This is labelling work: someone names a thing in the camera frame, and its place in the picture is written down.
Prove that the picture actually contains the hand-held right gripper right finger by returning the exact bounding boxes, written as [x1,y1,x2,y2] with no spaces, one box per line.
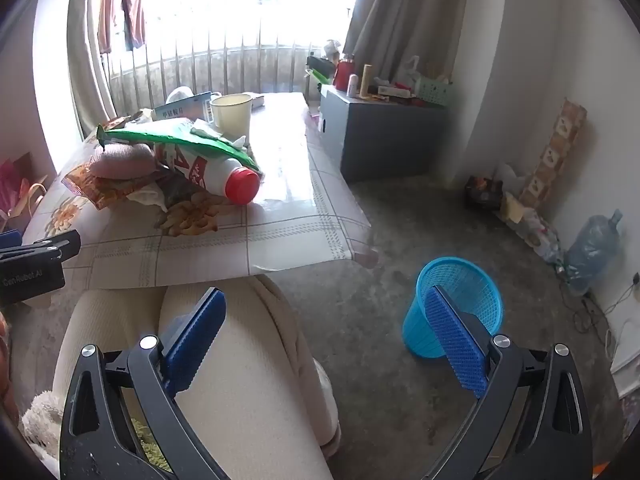
[422,285,594,480]

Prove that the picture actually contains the beige curtain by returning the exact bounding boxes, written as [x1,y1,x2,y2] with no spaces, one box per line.
[342,0,481,81]

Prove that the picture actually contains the blue white box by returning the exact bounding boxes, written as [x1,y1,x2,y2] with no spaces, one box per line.
[151,91,213,123]

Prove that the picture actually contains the black snack bag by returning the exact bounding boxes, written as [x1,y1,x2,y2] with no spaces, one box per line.
[465,174,503,211]

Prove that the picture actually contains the metal window railing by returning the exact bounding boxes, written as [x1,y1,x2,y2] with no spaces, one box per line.
[102,42,346,111]

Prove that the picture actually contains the pink knit cloth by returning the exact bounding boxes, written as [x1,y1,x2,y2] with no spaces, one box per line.
[89,142,157,179]

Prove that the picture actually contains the hanging pink clothes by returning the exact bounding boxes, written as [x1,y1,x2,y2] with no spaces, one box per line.
[96,0,148,54]

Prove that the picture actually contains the white red carton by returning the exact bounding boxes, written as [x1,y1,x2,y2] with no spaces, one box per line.
[377,82,416,98]

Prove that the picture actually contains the pink orange snack packet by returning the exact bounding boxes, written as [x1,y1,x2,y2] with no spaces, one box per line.
[61,162,168,211]

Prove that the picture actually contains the red thermos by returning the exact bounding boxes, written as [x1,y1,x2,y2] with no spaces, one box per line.
[333,55,357,92]

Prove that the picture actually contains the glass window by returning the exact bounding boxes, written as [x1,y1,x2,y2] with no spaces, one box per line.
[97,0,373,56]

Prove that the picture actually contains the green snack bag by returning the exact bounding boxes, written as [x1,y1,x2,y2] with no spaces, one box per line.
[96,119,265,177]

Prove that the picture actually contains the cream mug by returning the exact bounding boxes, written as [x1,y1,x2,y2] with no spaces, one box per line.
[209,93,253,137]

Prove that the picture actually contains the grey cabinet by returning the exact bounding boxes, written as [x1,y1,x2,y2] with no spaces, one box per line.
[319,84,451,184]

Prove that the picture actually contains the white fluffy jacket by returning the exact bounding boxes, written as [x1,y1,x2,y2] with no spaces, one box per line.
[20,390,63,466]

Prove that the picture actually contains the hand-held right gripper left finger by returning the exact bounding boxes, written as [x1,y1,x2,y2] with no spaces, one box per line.
[59,287,232,480]

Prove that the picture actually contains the empty clear water jug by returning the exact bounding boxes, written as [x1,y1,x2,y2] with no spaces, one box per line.
[565,209,625,296]

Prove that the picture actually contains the blue plastic wastebasket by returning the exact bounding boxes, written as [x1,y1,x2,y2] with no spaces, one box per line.
[402,256,504,359]

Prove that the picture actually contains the floral plastic tablecloth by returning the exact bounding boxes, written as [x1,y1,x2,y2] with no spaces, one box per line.
[22,91,373,291]

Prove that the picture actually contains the pile of white packaging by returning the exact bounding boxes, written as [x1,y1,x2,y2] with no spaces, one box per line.
[495,162,563,261]

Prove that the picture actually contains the patterned paper roll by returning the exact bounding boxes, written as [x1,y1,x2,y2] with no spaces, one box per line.
[517,98,588,211]

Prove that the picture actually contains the crumpled white tissue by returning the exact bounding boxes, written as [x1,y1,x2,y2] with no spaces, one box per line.
[189,119,249,151]

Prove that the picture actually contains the white bottle with red cap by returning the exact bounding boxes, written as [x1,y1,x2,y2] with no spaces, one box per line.
[154,141,262,206]

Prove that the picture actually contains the black cable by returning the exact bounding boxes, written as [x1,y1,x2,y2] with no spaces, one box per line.
[565,272,640,356]

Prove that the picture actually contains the white plastic basket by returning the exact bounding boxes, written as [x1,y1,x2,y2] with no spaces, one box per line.
[412,74,455,107]

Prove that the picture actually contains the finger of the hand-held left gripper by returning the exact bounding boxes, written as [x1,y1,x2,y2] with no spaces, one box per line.
[0,230,82,264]

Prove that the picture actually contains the pink paper bag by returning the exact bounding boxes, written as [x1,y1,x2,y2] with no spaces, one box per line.
[0,152,48,231]

